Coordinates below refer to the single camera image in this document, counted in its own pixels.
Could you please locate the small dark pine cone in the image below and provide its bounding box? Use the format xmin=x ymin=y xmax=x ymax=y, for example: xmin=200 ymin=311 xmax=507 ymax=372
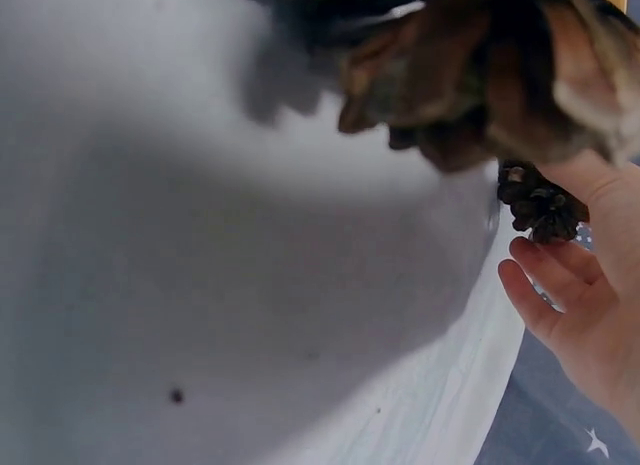
xmin=497 ymin=158 xmax=591 ymax=246

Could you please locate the person's right hand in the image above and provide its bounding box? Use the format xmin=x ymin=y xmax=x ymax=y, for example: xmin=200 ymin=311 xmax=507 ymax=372
xmin=497 ymin=151 xmax=640 ymax=437

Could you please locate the large brown pine cone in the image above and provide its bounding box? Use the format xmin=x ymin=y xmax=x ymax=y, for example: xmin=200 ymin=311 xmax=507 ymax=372
xmin=272 ymin=0 xmax=640 ymax=174

